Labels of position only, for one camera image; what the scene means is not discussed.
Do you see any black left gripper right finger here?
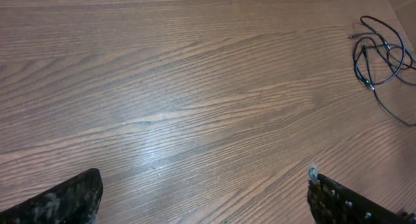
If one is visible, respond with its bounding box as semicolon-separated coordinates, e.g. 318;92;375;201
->
307;166;413;224

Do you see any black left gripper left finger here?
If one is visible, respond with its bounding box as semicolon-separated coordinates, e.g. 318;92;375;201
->
1;168;103;224

